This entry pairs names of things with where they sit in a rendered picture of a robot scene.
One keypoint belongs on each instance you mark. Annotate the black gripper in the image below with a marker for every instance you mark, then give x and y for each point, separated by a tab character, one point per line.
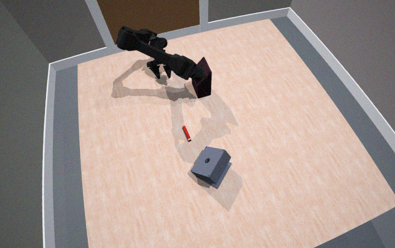
155	69

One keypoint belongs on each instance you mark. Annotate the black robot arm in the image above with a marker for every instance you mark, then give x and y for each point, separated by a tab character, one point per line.
182	66

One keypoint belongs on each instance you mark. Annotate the blue-grey sloped panel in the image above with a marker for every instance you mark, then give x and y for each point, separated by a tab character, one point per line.
212	166

